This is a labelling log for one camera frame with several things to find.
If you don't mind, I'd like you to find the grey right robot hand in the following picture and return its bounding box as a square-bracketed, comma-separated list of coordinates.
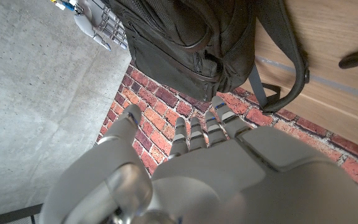
[73, 0, 129, 52]

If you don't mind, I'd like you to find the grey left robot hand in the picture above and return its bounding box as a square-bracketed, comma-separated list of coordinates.
[39, 95, 358, 224]

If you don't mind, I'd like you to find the black fabric backpack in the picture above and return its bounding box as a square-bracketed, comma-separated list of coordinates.
[101, 0, 310, 113]

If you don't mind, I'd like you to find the red brick printed backdrop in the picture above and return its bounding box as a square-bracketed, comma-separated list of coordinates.
[94, 62, 358, 195]

